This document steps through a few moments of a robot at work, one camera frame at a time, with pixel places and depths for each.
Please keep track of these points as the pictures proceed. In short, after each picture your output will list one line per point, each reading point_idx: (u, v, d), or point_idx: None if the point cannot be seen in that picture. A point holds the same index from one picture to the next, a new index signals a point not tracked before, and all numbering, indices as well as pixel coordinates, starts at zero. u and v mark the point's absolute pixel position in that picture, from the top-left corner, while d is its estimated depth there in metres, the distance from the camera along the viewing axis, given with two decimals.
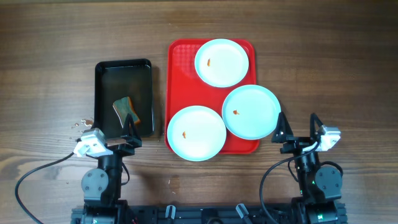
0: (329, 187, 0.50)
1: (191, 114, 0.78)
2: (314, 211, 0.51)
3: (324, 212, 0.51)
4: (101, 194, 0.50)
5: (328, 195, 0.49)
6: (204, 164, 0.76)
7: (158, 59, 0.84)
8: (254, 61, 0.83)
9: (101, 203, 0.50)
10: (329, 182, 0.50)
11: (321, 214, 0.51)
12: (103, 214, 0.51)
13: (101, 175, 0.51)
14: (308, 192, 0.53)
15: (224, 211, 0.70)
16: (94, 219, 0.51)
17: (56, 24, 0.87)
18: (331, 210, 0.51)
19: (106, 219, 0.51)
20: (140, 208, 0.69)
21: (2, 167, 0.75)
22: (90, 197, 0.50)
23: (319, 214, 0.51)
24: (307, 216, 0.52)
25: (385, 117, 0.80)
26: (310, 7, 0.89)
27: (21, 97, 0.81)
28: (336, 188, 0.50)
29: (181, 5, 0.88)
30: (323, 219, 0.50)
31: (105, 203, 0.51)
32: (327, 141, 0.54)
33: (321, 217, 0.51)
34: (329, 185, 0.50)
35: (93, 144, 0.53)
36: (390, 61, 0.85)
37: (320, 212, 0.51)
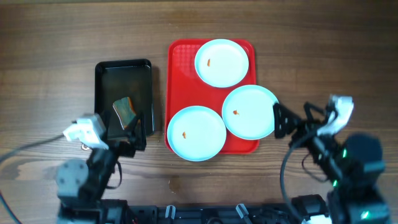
0: (362, 164, 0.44)
1: (191, 115, 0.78)
2: (357, 206, 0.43)
3: (369, 208, 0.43)
4: (78, 188, 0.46)
5: (367, 165, 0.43)
6: (204, 165, 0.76)
7: (158, 59, 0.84)
8: (254, 61, 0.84)
9: (78, 200, 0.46)
10: (360, 156, 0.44)
11: (366, 210, 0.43)
12: (81, 218, 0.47)
13: (79, 167, 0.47)
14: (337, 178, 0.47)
15: (224, 211, 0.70)
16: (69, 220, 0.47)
17: (56, 24, 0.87)
18: (377, 201, 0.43)
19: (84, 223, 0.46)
20: (140, 208, 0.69)
21: (2, 167, 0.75)
22: (66, 194, 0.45)
23: (364, 211, 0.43)
24: (345, 207, 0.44)
25: (386, 117, 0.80)
26: (311, 6, 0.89)
27: (21, 97, 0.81)
28: (371, 167, 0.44)
29: (181, 5, 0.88)
30: (369, 215, 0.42)
31: (84, 200, 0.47)
32: (344, 112, 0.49)
33: (366, 214, 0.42)
34: (361, 162, 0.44)
35: (87, 130, 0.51)
36: (389, 61, 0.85)
37: (364, 208, 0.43)
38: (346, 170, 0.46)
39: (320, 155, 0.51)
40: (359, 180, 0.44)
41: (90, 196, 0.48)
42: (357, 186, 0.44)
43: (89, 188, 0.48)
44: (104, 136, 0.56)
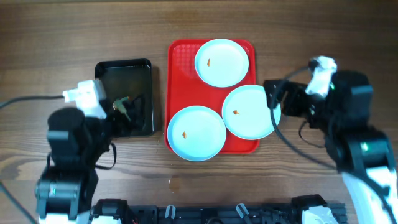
0: (353, 109, 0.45)
1: (191, 114, 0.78)
2: (356, 139, 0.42)
3: (369, 140, 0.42)
4: (69, 132, 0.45)
5: (354, 91, 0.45)
6: (204, 164, 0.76)
7: (158, 59, 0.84)
8: (254, 61, 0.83)
9: (67, 143, 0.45)
10: (356, 102, 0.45)
11: (364, 144, 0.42)
12: (63, 182, 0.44)
13: (74, 113, 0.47)
14: (329, 124, 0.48)
15: (224, 211, 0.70)
16: (51, 189, 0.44)
17: (56, 24, 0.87)
18: (379, 137, 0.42)
19: (68, 186, 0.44)
20: (140, 208, 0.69)
21: (2, 167, 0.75)
22: (56, 140, 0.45)
23: (362, 145, 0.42)
24: (344, 142, 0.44)
25: (387, 117, 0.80)
26: (311, 6, 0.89)
27: (20, 97, 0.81)
28: (362, 111, 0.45)
29: (181, 5, 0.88)
30: (368, 150, 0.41)
31: (78, 147, 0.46)
32: (326, 65, 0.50)
33: (365, 147, 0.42)
34: (353, 104, 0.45)
35: (87, 92, 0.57)
36: (389, 61, 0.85)
37: (364, 141, 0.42)
38: (339, 109, 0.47)
39: (314, 109, 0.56)
40: (349, 118, 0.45)
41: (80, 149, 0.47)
42: (354, 125, 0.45)
43: (78, 137, 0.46)
44: (101, 105, 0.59)
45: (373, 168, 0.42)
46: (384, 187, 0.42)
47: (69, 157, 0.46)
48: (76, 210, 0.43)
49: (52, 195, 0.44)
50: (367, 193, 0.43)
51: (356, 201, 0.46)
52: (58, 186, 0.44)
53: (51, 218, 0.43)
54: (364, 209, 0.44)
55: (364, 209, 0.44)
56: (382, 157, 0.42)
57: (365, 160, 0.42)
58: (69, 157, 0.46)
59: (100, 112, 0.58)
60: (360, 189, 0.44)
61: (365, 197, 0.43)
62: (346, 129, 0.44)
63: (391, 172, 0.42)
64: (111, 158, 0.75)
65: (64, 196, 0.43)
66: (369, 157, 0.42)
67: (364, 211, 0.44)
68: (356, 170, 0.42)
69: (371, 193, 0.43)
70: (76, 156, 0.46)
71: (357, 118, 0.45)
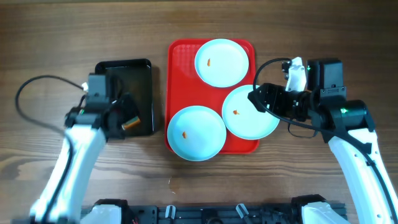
0: (329, 83, 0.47)
1: (191, 113, 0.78)
2: (336, 107, 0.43)
3: (349, 106, 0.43)
4: (106, 78, 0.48)
5: (328, 65, 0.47)
6: (204, 164, 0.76)
7: (158, 59, 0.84)
8: (254, 61, 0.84)
9: (102, 84, 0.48)
10: (329, 75, 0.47)
11: (344, 108, 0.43)
12: (89, 113, 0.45)
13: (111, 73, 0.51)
14: (310, 101, 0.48)
15: (224, 211, 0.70)
16: (81, 111, 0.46)
17: (56, 24, 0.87)
18: (357, 104, 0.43)
19: (91, 116, 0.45)
20: (140, 208, 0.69)
21: (2, 167, 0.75)
22: (94, 80, 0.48)
23: (342, 109, 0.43)
24: (325, 111, 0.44)
25: (387, 117, 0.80)
26: (311, 6, 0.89)
27: (20, 97, 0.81)
28: (337, 85, 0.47)
29: (181, 5, 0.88)
30: (347, 113, 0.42)
31: (110, 90, 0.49)
32: (296, 63, 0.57)
33: (345, 111, 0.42)
34: (328, 76, 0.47)
35: None
36: (389, 61, 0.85)
37: (342, 107, 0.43)
38: (317, 85, 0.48)
39: (297, 103, 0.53)
40: (328, 92, 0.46)
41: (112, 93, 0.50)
42: (335, 97, 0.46)
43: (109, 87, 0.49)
44: None
45: (354, 129, 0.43)
46: (365, 145, 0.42)
47: (99, 98, 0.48)
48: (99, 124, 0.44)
49: (79, 115, 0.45)
50: (351, 151, 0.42)
51: (342, 164, 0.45)
52: (86, 111, 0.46)
53: (74, 130, 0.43)
54: (352, 171, 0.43)
55: (351, 170, 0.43)
56: (360, 119, 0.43)
57: (347, 123, 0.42)
58: (100, 97, 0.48)
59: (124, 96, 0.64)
60: (345, 150, 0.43)
61: (350, 156, 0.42)
62: (330, 104, 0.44)
63: (372, 131, 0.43)
64: (112, 159, 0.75)
65: (91, 116, 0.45)
66: (348, 121, 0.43)
67: (351, 175, 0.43)
68: (339, 132, 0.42)
69: (355, 150, 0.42)
70: (106, 96, 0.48)
71: (334, 91, 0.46)
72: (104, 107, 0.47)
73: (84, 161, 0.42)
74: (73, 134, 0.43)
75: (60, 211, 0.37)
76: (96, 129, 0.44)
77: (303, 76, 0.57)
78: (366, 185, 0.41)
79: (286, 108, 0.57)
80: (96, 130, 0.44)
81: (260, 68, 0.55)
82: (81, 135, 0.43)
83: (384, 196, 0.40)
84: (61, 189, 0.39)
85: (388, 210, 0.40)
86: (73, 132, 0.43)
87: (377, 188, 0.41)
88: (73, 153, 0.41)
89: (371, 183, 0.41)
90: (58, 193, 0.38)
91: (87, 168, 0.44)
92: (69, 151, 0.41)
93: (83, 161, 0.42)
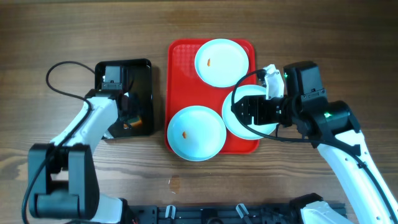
0: (308, 88, 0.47)
1: (185, 115, 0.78)
2: (319, 112, 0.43)
3: (332, 109, 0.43)
4: (120, 68, 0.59)
5: (303, 70, 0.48)
6: (204, 164, 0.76)
7: (158, 59, 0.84)
8: (254, 61, 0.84)
9: (117, 73, 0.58)
10: (306, 81, 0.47)
11: (328, 112, 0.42)
12: (102, 94, 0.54)
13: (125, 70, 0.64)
14: (291, 107, 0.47)
15: (224, 211, 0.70)
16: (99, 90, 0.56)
17: (56, 24, 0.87)
18: (339, 106, 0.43)
19: (105, 95, 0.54)
20: (140, 208, 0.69)
21: (2, 167, 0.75)
22: (111, 70, 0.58)
23: (326, 114, 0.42)
24: (309, 117, 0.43)
25: (387, 117, 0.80)
26: (311, 6, 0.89)
27: (21, 97, 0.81)
28: (317, 88, 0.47)
29: (181, 5, 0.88)
30: (331, 117, 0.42)
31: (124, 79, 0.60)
32: (271, 70, 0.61)
33: (329, 115, 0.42)
34: (306, 81, 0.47)
35: None
36: (389, 61, 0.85)
37: (326, 111, 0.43)
38: (297, 91, 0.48)
39: (280, 111, 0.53)
40: (309, 96, 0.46)
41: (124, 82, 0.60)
42: (317, 100, 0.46)
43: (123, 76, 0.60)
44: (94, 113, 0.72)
45: (341, 132, 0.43)
46: (354, 147, 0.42)
47: (114, 84, 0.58)
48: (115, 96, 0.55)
49: (98, 92, 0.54)
50: (342, 155, 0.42)
51: (334, 168, 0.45)
52: (102, 92, 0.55)
53: (94, 99, 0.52)
54: (344, 174, 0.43)
55: (344, 174, 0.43)
56: (346, 121, 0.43)
57: (333, 127, 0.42)
58: (115, 83, 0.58)
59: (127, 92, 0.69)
60: (335, 154, 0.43)
61: (341, 160, 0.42)
62: (311, 108, 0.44)
63: (358, 132, 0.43)
64: (112, 158, 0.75)
65: (107, 94, 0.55)
66: (333, 124, 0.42)
67: (345, 178, 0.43)
68: (327, 139, 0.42)
69: (346, 154, 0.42)
70: (120, 83, 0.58)
71: (315, 94, 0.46)
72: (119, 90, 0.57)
73: (99, 114, 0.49)
74: (93, 100, 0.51)
75: (75, 140, 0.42)
76: (112, 100, 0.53)
77: (282, 81, 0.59)
78: (362, 187, 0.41)
79: (272, 114, 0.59)
80: (111, 100, 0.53)
81: (245, 76, 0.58)
82: (99, 101, 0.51)
83: (379, 196, 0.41)
84: (79, 128, 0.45)
85: (386, 210, 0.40)
86: (92, 99, 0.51)
87: (372, 188, 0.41)
88: (91, 109, 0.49)
89: (366, 185, 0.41)
90: (76, 130, 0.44)
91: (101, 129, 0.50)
92: (88, 107, 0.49)
93: (98, 115, 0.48)
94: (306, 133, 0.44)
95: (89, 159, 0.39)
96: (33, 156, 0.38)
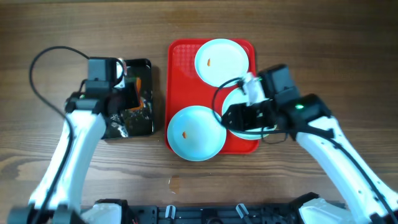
0: (281, 88, 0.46)
1: (180, 118, 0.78)
2: (291, 105, 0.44)
3: (304, 102, 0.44)
4: (107, 62, 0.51)
5: (275, 71, 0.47)
6: (204, 164, 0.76)
7: (158, 59, 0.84)
8: (254, 61, 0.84)
9: (102, 69, 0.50)
10: (279, 81, 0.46)
11: (299, 105, 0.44)
12: (89, 98, 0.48)
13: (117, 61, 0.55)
14: (271, 109, 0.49)
15: (224, 211, 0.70)
16: (81, 96, 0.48)
17: (56, 24, 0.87)
18: (310, 98, 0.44)
19: (90, 101, 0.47)
20: (140, 208, 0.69)
21: (2, 168, 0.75)
22: (96, 66, 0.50)
23: (298, 106, 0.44)
24: (284, 112, 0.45)
25: (387, 117, 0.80)
26: (311, 6, 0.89)
27: (21, 97, 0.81)
28: (290, 87, 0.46)
29: (181, 5, 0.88)
30: (303, 107, 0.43)
31: (111, 75, 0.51)
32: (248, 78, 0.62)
33: (301, 107, 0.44)
34: (279, 82, 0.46)
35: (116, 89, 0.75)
36: (389, 61, 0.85)
37: (298, 103, 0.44)
38: (272, 92, 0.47)
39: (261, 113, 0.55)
40: (283, 96, 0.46)
41: (112, 77, 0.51)
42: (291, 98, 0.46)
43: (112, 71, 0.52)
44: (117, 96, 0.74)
45: (314, 120, 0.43)
46: (328, 130, 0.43)
47: (100, 83, 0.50)
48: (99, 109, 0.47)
49: (83, 95, 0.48)
50: (317, 139, 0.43)
51: (316, 155, 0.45)
52: (87, 94, 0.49)
53: (74, 115, 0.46)
54: (324, 158, 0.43)
55: (324, 158, 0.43)
56: (318, 110, 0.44)
57: (307, 117, 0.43)
58: (100, 81, 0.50)
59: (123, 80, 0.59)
60: (311, 140, 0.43)
61: (318, 145, 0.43)
62: (286, 104, 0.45)
63: (330, 117, 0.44)
64: (112, 159, 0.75)
65: (91, 101, 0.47)
66: (307, 114, 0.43)
67: (326, 162, 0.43)
68: (300, 128, 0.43)
69: (320, 138, 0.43)
70: (106, 81, 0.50)
71: (288, 93, 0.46)
72: (105, 91, 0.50)
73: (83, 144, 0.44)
74: (75, 116, 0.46)
75: (58, 192, 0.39)
76: (96, 106, 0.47)
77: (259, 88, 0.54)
78: (339, 166, 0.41)
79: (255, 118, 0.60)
80: (95, 115, 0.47)
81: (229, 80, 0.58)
82: (82, 120, 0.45)
83: (359, 173, 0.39)
84: (61, 176, 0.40)
85: (365, 182, 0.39)
86: (73, 116, 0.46)
87: (350, 165, 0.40)
88: (73, 138, 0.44)
89: (344, 164, 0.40)
90: (58, 180, 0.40)
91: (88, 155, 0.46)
92: (69, 135, 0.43)
93: (81, 146, 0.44)
94: (283, 126, 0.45)
95: (76, 216, 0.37)
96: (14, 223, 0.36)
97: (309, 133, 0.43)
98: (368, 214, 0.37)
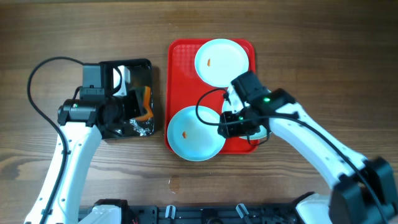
0: (252, 88, 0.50)
1: (176, 120, 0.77)
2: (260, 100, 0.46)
3: (271, 96, 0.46)
4: (102, 68, 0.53)
5: (242, 77, 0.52)
6: (204, 164, 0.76)
7: (158, 59, 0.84)
8: (254, 61, 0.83)
9: (98, 74, 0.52)
10: (249, 84, 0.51)
11: (267, 98, 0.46)
12: (85, 105, 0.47)
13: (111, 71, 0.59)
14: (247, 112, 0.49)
15: (224, 211, 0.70)
16: (74, 105, 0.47)
17: (56, 23, 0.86)
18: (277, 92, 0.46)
19: (87, 108, 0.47)
20: (140, 208, 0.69)
21: (2, 168, 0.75)
22: (91, 72, 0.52)
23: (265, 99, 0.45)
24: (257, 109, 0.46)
25: (386, 117, 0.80)
26: (311, 6, 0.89)
27: (20, 97, 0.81)
28: (259, 88, 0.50)
29: (181, 5, 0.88)
30: (270, 99, 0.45)
31: (106, 81, 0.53)
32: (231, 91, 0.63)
33: (268, 99, 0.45)
34: (249, 85, 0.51)
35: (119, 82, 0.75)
36: (388, 61, 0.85)
37: (265, 98, 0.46)
38: (244, 95, 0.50)
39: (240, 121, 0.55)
40: (254, 95, 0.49)
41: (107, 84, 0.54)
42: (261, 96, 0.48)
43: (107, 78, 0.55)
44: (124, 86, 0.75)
45: (280, 108, 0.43)
46: (293, 114, 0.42)
47: (94, 90, 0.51)
48: (93, 119, 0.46)
49: (79, 102, 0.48)
50: (284, 122, 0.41)
51: (287, 139, 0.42)
52: (83, 102, 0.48)
53: (68, 127, 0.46)
54: (293, 138, 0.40)
55: (293, 139, 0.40)
56: (283, 100, 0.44)
57: (273, 107, 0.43)
58: (95, 89, 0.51)
59: (122, 89, 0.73)
60: (279, 124, 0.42)
61: (284, 127, 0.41)
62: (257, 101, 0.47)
63: (295, 103, 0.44)
64: (112, 159, 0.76)
65: (85, 110, 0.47)
66: (275, 104, 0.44)
67: (295, 142, 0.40)
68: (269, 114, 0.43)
69: (286, 121, 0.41)
70: (101, 88, 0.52)
71: (258, 92, 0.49)
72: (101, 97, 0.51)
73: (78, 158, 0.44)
74: (68, 130, 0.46)
75: (55, 213, 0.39)
76: (94, 111, 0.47)
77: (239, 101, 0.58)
78: (306, 140, 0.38)
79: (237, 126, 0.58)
80: (90, 127, 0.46)
81: None
82: (74, 134, 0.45)
83: (325, 143, 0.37)
84: (56, 196, 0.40)
85: (331, 149, 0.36)
86: (66, 129, 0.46)
87: (314, 137, 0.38)
88: (67, 154, 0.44)
89: (310, 138, 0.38)
90: (53, 200, 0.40)
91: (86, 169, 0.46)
92: (63, 152, 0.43)
93: (76, 162, 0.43)
94: (255, 121, 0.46)
95: None
96: None
97: (273, 117, 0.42)
98: (337, 177, 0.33)
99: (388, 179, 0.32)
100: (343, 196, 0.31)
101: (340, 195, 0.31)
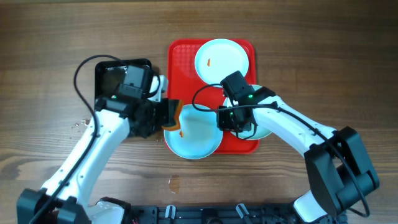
0: (239, 87, 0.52)
1: None
2: (245, 97, 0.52)
3: (254, 93, 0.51)
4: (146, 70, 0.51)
5: (229, 78, 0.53)
6: (204, 164, 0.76)
7: (158, 59, 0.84)
8: (254, 61, 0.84)
9: (140, 74, 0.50)
10: (236, 84, 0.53)
11: (250, 95, 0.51)
12: (118, 101, 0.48)
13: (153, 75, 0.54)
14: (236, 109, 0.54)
15: (225, 211, 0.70)
16: (112, 96, 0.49)
17: (56, 24, 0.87)
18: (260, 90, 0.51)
19: (120, 104, 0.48)
20: (141, 208, 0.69)
21: (2, 167, 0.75)
22: (133, 71, 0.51)
23: (249, 96, 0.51)
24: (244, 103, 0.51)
25: (386, 116, 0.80)
26: (311, 6, 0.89)
27: (20, 97, 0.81)
28: (245, 86, 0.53)
29: (181, 5, 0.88)
30: (254, 96, 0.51)
31: (145, 84, 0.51)
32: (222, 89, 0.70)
33: (251, 96, 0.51)
34: (236, 84, 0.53)
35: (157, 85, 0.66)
36: (388, 61, 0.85)
37: (249, 94, 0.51)
38: (232, 94, 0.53)
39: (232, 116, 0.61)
40: (240, 93, 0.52)
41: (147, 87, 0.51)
42: (245, 94, 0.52)
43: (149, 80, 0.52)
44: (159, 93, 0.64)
45: (262, 100, 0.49)
46: (272, 103, 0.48)
47: (132, 89, 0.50)
48: (127, 112, 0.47)
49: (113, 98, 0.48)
50: (263, 111, 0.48)
51: (271, 128, 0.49)
52: (119, 97, 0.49)
53: (104, 114, 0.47)
54: (274, 124, 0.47)
55: (274, 125, 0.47)
56: (265, 95, 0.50)
57: (254, 101, 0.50)
58: (134, 88, 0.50)
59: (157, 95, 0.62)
60: (260, 113, 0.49)
61: (264, 115, 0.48)
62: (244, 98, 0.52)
63: (273, 96, 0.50)
64: (112, 159, 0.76)
65: (120, 104, 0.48)
66: (257, 99, 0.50)
67: (276, 127, 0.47)
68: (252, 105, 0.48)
69: (266, 109, 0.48)
70: (140, 88, 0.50)
71: (244, 91, 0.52)
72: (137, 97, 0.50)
73: (106, 142, 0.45)
74: (104, 116, 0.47)
75: (70, 188, 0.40)
76: (125, 109, 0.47)
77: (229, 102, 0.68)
78: (282, 123, 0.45)
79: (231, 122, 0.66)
80: (122, 119, 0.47)
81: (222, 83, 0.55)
82: (107, 122, 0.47)
83: (297, 123, 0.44)
84: (76, 171, 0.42)
85: (302, 126, 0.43)
86: (102, 114, 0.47)
87: (291, 120, 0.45)
88: (96, 136, 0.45)
89: (286, 121, 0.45)
90: (73, 173, 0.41)
91: (107, 154, 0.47)
92: (93, 134, 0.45)
93: (103, 146, 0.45)
94: (242, 116, 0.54)
95: (79, 218, 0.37)
96: (21, 205, 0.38)
97: (254, 107, 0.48)
98: (309, 147, 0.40)
99: (356, 146, 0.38)
100: (313, 163, 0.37)
101: (312, 163, 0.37)
